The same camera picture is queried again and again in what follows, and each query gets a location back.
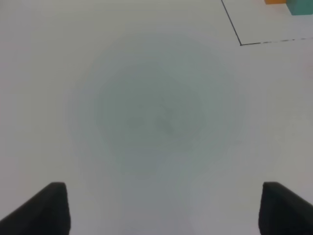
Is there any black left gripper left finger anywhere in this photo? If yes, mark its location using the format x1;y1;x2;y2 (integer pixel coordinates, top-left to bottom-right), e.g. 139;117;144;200
0;182;71;235

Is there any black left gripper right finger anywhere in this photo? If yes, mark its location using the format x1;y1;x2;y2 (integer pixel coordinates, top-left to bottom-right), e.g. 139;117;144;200
258;182;313;235

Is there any green template cube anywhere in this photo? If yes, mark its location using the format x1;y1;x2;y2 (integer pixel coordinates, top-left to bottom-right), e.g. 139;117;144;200
286;0;313;16

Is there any orange template cube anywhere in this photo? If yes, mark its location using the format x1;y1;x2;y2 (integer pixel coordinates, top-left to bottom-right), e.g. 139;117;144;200
264;0;286;4

